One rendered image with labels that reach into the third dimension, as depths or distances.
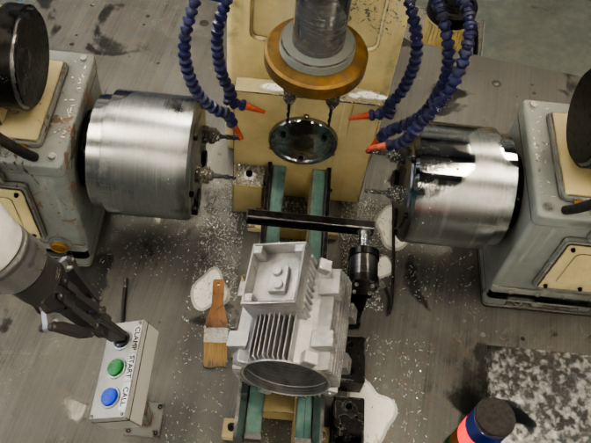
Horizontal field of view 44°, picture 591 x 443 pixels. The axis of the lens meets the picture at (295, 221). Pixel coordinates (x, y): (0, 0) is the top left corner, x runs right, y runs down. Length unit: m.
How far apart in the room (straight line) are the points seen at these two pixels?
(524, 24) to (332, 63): 2.43
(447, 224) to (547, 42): 2.22
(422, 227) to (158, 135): 0.53
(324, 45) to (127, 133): 0.41
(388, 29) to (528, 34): 2.10
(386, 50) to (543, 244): 0.50
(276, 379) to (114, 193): 0.46
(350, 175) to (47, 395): 0.79
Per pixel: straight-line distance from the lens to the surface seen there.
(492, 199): 1.42
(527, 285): 1.62
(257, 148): 1.60
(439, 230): 1.43
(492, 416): 1.12
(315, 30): 1.20
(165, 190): 1.39
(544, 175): 1.45
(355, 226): 1.43
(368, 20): 1.49
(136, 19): 2.14
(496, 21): 3.57
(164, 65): 2.01
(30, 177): 1.42
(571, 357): 1.55
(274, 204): 1.58
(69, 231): 1.55
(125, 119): 1.41
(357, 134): 1.54
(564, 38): 3.61
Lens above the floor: 2.22
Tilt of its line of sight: 57 degrees down
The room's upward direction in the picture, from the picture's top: 8 degrees clockwise
